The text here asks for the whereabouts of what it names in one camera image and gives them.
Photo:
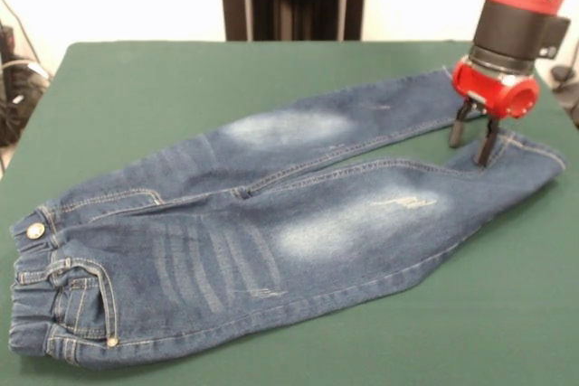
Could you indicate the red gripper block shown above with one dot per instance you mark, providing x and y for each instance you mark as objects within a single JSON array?
[{"x": 488, "y": 92}]

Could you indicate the blue denim jeans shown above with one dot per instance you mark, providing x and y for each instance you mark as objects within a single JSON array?
[{"x": 226, "y": 246}]

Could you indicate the dark green table cloth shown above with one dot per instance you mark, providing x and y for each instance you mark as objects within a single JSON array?
[{"x": 135, "y": 110}]

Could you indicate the black upright bar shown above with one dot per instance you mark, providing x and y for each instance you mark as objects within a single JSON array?
[{"x": 5, "y": 44}]

